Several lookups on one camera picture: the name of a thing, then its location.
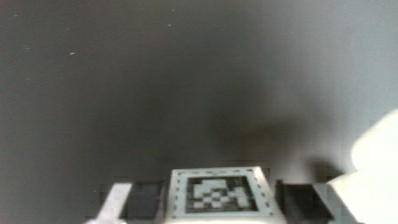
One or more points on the white chair back frame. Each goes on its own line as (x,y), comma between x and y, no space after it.
(366,187)

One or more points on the white tagged cube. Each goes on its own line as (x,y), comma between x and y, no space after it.
(220,196)

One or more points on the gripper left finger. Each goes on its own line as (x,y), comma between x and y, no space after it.
(131,205)

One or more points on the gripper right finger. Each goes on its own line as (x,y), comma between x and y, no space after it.
(302,202)

